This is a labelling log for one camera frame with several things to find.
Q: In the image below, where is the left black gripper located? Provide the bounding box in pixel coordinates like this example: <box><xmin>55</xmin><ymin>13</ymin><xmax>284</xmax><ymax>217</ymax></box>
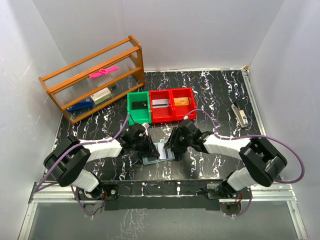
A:
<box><xmin>131</xmin><ymin>133</ymin><xmax>160</xmax><ymax>158</ymax></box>

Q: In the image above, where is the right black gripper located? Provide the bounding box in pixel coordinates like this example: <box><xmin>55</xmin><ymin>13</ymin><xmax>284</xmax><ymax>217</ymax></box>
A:
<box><xmin>164</xmin><ymin>127</ymin><xmax>193</xmax><ymax>153</ymax></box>

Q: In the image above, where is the white striped credit card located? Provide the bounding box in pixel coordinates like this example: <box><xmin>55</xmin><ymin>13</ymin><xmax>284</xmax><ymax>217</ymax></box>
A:
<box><xmin>155</xmin><ymin>142</ymin><xmax>167</xmax><ymax>160</ymax></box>

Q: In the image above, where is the green card holder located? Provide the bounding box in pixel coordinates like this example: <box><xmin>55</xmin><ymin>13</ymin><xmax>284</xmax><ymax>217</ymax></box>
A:
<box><xmin>142</xmin><ymin>142</ymin><xmax>175</xmax><ymax>165</ymax></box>

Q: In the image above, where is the silver credit card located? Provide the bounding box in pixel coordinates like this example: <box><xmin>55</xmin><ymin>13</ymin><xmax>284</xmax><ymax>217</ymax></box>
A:
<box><xmin>152</xmin><ymin>98</ymin><xmax>170</xmax><ymax>108</ymax></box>

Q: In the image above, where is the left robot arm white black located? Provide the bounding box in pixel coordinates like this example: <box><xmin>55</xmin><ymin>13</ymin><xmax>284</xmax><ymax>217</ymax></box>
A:
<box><xmin>43</xmin><ymin>123</ymin><xmax>160</xmax><ymax>200</ymax></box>

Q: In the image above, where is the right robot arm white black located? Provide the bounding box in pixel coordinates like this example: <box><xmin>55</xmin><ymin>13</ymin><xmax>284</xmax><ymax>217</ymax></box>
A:
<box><xmin>164</xmin><ymin>119</ymin><xmax>288</xmax><ymax>199</ymax></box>

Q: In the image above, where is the orange card in bin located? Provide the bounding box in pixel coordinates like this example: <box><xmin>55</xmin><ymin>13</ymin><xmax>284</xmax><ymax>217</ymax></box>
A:
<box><xmin>173</xmin><ymin>97</ymin><xmax>190</xmax><ymax>106</ymax></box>

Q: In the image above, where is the black card in bin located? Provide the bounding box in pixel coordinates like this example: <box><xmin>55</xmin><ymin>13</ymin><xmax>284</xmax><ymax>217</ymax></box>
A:
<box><xmin>131</xmin><ymin>101</ymin><xmax>148</xmax><ymax>110</ymax></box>

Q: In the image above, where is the middle red plastic bin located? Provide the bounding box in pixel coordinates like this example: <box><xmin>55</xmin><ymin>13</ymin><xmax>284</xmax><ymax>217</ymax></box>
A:
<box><xmin>149</xmin><ymin>90</ymin><xmax>174</xmax><ymax>123</ymax></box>

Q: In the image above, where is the red plastic bin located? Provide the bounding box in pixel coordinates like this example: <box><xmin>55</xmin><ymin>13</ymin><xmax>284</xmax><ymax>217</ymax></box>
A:
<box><xmin>170</xmin><ymin>87</ymin><xmax>197</xmax><ymax>121</ymax></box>
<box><xmin>149</xmin><ymin>90</ymin><xmax>174</xmax><ymax>123</ymax></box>

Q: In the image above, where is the right red plastic bin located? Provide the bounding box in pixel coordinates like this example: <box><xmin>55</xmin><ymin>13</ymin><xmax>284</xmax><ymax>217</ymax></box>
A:
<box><xmin>170</xmin><ymin>87</ymin><xmax>197</xmax><ymax>121</ymax></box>

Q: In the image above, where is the green plastic bin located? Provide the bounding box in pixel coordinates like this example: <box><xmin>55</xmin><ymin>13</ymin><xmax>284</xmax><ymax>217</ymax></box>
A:
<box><xmin>127</xmin><ymin>91</ymin><xmax>152</xmax><ymax>125</ymax></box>

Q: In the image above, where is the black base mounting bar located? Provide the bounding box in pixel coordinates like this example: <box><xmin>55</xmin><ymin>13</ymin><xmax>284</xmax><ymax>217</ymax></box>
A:
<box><xmin>75</xmin><ymin>179</ymin><xmax>250</xmax><ymax>211</ymax></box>

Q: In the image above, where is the black grey stapler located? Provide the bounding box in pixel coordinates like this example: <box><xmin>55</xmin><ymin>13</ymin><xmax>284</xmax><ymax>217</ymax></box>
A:
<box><xmin>231</xmin><ymin>100</ymin><xmax>249</xmax><ymax>129</ymax></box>

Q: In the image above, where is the white red box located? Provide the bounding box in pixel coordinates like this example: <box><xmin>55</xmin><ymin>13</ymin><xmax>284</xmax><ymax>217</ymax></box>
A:
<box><xmin>90</xmin><ymin>87</ymin><xmax>112</xmax><ymax>105</ymax></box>

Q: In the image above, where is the blue stapler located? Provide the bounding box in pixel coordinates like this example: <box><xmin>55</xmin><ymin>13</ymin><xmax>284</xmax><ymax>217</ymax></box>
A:
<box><xmin>66</xmin><ymin>98</ymin><xmax>94</xmax><ymax>112</ymax></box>

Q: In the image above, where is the pink plastic clip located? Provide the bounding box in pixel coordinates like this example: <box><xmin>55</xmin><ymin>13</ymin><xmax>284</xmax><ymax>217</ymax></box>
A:
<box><xmin>89</xmin><ymin>66</ymin><xmax>119</xmax><ymax>79</ymax></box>

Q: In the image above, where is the wooden shelf rack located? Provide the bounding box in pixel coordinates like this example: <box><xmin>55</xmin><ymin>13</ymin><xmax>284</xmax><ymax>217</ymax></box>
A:
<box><xmin>38</xmin><ymin>35</ymin><xmax>146</xmax><ymax>125</ymax></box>

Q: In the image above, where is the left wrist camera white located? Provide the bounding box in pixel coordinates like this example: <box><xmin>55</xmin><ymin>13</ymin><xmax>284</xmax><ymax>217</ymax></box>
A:
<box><xmin>141</xmin><ymin>122</ymin><xmax>150</xmax><ymax>130</ymax></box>

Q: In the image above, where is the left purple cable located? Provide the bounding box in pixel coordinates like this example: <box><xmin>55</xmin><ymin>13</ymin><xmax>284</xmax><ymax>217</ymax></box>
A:
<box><xmin>34</xmin><ymin>113</ymin><xmax>132</xmax><ymax>218</ymax></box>

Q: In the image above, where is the purple cable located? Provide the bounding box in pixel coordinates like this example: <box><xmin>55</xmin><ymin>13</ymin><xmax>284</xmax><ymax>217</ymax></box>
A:
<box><xmin>183</xmin><ymin>108</ymin><xmax>306</xmax><ymax>217</ymax></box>
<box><xmin>34</xmin><ymin>113</ymin><xmax>132</xmax><ymax>218</ymax></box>

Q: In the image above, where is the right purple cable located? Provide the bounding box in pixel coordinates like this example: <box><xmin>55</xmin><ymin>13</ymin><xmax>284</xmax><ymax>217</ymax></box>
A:
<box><xmin>183</xmin><ymin>108</ymin><xmax>306</xmax><ymax>217</ymax></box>

